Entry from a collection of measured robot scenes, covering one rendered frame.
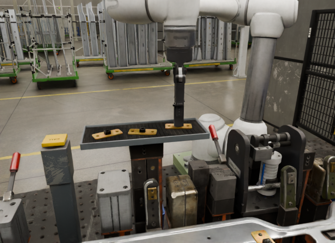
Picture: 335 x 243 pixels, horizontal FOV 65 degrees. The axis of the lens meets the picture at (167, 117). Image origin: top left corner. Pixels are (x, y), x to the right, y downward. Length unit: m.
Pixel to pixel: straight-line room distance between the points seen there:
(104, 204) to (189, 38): 0.47
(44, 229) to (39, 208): 0.14
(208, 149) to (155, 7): 0.78
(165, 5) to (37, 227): 0.97
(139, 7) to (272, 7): 0.61
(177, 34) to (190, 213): 0.47
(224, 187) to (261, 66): 0.64
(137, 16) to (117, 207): 0.51
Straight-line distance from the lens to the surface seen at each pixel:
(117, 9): 0.82
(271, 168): 0.84
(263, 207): 0.85
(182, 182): 0.71
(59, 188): 0.87
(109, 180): 0.67
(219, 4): 1.07
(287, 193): 0.82
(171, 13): 0.73
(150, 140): 0.74
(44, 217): 1.29
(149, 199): 0.67
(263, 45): 1.22
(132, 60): 7.74
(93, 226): 1.18
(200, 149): 1.33
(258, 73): 1.22
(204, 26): 8.92
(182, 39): 0.73
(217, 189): 0.74
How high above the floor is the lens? 1.47
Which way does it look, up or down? 20 degrees down
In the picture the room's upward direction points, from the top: straight up
